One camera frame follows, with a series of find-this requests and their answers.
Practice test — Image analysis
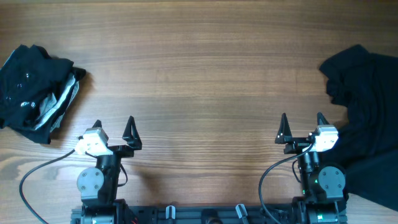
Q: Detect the black t-shirt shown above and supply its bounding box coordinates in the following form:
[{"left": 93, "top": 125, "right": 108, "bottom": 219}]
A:
[{"left": 319, "top": 45, "right": 397, "bottom": 210}]

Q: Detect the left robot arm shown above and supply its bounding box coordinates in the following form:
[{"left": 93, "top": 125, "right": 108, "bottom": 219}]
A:
[{"left": 70, "top": 116, "right": 142, "bottom": 224}]

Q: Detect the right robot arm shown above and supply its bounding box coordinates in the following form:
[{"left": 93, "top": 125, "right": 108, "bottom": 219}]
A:
[{"left": 275, "top": 113, "right": 347, "bottom": 223}]

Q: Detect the folded black shirt on pile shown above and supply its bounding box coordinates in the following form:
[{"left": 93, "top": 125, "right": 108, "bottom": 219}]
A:
[{"left": 1, "top": 45, "right": 74, "bottom": 128}]

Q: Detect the right black camera cable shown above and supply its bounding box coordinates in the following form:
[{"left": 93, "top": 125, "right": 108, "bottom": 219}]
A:
[{"left": 258, "top": 143, "right": 315, "bottom": 224}]

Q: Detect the black camera cable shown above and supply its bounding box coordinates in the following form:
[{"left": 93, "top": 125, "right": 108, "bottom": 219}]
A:
[
  {"left": 258, "top": 143, "right": 315, "bottom": 224},
  {"left": 19, "top": 149, "right": 76, "bottom": 224}
]

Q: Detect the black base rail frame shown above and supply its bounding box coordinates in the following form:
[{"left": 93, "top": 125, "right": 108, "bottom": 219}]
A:
[{"left": 70, "top": 203, "right": 348, "bottom": 224}]

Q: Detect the left white rail clip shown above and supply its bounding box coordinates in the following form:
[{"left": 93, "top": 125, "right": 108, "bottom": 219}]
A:
[{"left": 165, "top": 205, "right": 176, "bottom": 220}]

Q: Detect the white rail clip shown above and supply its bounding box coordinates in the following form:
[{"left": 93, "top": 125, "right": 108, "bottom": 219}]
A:
[
  {"left": 235, "top": 203, "right": 249, "bottom": 224},
  {"left": 165, "top": 205, "right": 176, "bottom": 220}
]

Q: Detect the right white rail clip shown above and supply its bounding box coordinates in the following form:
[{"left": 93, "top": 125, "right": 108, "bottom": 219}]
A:
[{"left": 235, "top": 203, "right": 249, "bottom": 224}]

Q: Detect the left black camera cable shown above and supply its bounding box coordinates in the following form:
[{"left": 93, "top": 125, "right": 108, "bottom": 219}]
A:
[{"left": 19, "top": 149, "right": 76, "bottom": 224}]

